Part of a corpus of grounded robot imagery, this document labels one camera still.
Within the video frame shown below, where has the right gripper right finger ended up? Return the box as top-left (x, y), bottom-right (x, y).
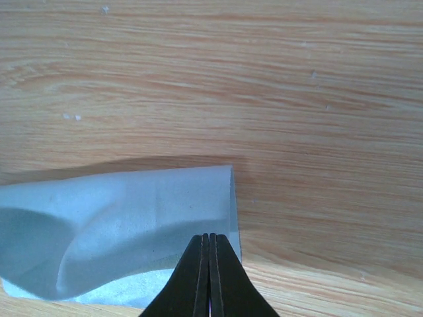
top-left (209, 233), bottom-right (278, 317)

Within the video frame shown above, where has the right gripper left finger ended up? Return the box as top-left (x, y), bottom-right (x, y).
top-left (141, 234), bottom-right (210, 317)

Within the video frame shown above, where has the light blue cleaning cloth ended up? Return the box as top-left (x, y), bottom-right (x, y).
top-left (1, 166), bottom-right (241, 308)

